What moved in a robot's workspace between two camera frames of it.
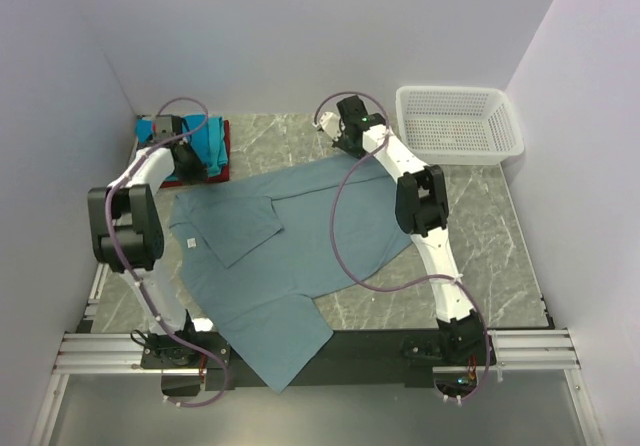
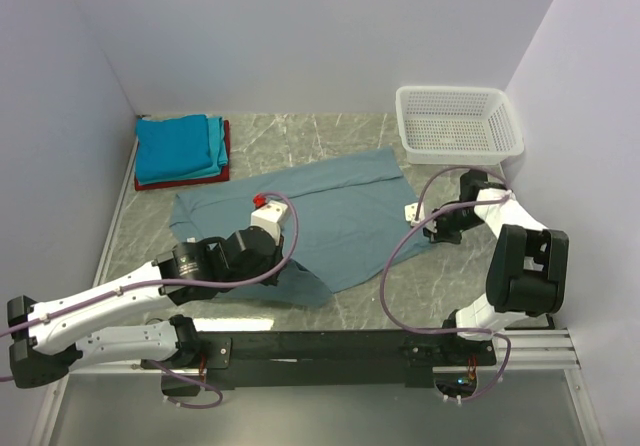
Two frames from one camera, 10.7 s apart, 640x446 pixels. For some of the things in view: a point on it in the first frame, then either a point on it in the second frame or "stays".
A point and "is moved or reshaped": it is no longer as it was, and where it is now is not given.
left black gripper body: x=193 y=168 -> x=268 y=265
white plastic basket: x=458 y=125 stays
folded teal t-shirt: x=218 y=154 stays
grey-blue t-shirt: x=258 y=248 is moved or reshaped
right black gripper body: x=352 y=149 -> x=449 y=226
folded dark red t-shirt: x=225 y=173 stays
